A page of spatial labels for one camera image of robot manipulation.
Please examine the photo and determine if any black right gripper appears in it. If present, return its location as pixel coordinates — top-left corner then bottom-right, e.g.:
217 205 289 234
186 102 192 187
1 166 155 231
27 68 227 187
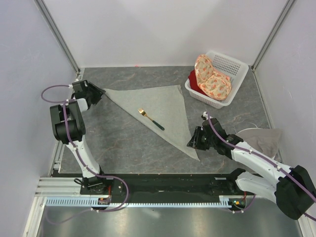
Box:
186 126 216 151

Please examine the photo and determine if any gold fork green handle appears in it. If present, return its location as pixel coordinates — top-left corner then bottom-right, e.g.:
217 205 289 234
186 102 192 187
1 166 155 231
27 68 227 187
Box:
138 108 165 131

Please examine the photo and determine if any grey cloth napkin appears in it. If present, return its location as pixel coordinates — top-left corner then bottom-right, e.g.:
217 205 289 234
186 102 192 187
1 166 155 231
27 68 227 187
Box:
105 85 199 161

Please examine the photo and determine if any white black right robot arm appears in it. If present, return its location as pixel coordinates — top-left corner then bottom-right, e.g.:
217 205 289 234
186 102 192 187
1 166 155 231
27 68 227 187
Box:
187 113 316 220

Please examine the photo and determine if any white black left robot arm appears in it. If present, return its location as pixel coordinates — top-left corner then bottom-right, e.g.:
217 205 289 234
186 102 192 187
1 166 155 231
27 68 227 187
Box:
50 80 111 195

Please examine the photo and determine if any floral patterned cloth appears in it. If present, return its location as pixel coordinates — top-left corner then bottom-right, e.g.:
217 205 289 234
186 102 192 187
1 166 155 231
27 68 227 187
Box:
195 54 232 101

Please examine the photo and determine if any red cloth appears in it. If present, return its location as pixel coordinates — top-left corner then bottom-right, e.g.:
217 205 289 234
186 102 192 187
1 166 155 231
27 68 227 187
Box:
188 70 206 96

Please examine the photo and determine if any taupe grey cloth pile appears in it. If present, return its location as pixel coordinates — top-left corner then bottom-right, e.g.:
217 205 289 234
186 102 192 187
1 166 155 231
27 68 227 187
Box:
236 128 282 159

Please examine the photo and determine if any white plastic basket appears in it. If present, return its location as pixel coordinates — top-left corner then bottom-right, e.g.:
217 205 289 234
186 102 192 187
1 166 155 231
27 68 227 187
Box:
185 51 249 109

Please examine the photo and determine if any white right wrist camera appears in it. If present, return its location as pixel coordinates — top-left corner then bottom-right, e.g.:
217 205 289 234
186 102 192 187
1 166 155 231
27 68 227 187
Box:
201 111 208 120

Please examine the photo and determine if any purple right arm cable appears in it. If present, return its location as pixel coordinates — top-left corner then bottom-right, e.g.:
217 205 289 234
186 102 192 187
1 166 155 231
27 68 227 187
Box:
204 112 316 222

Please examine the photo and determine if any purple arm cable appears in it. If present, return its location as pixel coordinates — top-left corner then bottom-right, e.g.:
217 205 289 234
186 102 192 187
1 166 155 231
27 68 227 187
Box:
40 84 131 224
204 112 316 222

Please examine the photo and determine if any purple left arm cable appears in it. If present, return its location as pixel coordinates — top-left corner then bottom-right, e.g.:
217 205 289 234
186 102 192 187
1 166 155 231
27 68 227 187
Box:
40 84 131 224

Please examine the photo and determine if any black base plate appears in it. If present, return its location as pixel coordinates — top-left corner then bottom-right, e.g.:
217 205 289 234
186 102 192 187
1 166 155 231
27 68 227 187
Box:
80 173 237 198

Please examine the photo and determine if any slotted cable duct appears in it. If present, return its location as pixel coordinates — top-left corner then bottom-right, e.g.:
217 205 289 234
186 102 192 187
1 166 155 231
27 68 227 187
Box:
45 196 233 208

